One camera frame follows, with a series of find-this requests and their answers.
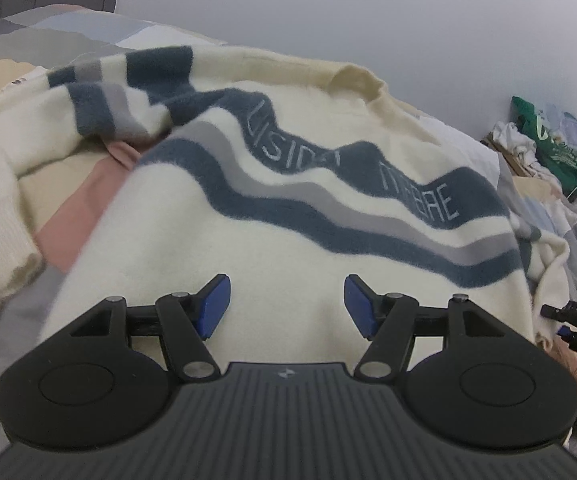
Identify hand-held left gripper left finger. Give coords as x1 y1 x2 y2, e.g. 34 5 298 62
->
38 273 232 381

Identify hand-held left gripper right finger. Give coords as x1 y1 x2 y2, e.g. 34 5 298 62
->
343 274 538 381

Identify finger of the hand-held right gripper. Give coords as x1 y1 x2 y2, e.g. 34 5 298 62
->
557 325 577 356
541 303 572 323

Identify cream striped knit sweater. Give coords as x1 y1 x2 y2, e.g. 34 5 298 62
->
0 45 572 376

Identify white crumpled clothes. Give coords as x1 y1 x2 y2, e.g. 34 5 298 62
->
489 121 540 173

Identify green shopping bag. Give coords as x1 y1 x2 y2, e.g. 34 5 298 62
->
511 96 577 197

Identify patchwork bed cover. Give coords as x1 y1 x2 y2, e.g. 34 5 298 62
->
0 4 577 466

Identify clear plastic packets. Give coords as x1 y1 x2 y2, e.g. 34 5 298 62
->
543 102 577 155

